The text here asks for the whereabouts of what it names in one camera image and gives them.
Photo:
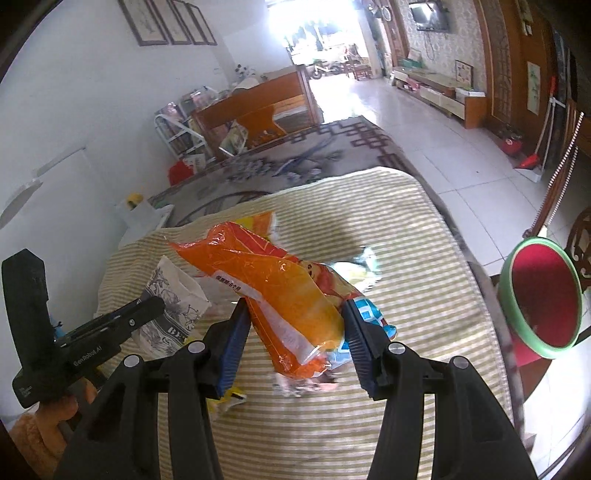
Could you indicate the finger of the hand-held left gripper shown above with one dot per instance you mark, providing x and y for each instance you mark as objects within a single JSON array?
[{"x": 134, "y": 316}]

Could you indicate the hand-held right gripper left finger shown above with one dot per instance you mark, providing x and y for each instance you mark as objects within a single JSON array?
[{"x": 235, "y": 341}]

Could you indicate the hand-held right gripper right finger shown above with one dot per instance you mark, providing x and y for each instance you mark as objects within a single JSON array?
[{"x": 358, "y": 350}]

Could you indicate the blue white wrapper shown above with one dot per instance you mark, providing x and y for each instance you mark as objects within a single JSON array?
[{"x": 374, "y": 318}]

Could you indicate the white printed paper bag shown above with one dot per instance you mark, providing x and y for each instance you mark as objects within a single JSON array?
[{"x": 171, "y": 295}]

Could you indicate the orange plastic wrapper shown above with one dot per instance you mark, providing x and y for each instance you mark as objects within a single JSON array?
[{"x": 286, "y": 300}]

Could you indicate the yellow snack box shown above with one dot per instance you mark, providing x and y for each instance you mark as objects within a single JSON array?
[{"x": 261, "y": 224}]

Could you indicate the red bin with green rim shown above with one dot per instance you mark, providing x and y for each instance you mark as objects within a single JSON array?
[{"x": 545, "y": 295}]

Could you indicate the person's left forearm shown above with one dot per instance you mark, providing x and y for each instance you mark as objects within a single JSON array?
[{"x": 37, "y": 438}]

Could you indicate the yellow packet with barcode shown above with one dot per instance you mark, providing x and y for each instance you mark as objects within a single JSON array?
[{"x": 231, "y": 399}]

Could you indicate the white yellow snack wrapper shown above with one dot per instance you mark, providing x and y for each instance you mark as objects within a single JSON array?
[{"x": 360, "y": 272}]

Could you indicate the yellow tape roll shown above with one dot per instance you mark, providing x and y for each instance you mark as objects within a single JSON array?
[{"x": 135, "y": 201}]

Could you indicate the yellow striped blanket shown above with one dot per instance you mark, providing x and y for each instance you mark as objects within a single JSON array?
[{"x": 406, "y": 240}]

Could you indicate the red plastic bag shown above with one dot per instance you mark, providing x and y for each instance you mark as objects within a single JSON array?
[{"x": 178, "y": 173}]

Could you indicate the white magazine rack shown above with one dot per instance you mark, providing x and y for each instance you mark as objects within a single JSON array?
[{"x": 178, "y": 138}]

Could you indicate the grey floral rug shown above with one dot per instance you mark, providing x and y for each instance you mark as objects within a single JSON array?
[{"x": 323, "y": 152}]

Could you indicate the small red floor bin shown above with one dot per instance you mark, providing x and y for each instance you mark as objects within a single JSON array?
[{"x": 511, "y": 146}]

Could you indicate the wooden television cabinet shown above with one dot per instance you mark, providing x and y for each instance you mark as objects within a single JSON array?
[{"x": 443, "y": 87}]

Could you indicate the small wooden chair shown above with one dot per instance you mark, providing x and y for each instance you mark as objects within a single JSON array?
[{"x": 362, "y": 71}]

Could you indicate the white balance bike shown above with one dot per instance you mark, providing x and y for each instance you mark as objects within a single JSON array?
[{"x": 323, "y": 69}]

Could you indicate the framed picture on cabinet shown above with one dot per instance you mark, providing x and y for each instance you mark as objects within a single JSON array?
[{"x": 464, "y": 74}]

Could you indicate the framed wall picture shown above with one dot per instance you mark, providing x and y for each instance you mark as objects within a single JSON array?
[
  {"x": 194, "y": 27},
  {"x": 174, "y": 25},
  {"x": 145, "y": 21},
  {"x": 206, "y": 30}
]

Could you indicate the green leaf wall scroll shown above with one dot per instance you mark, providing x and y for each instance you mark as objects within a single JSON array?
[{"x": 533, "y": 87}]

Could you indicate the wall television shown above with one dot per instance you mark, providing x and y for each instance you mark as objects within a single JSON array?
[{"x": 429, "y": 16}]

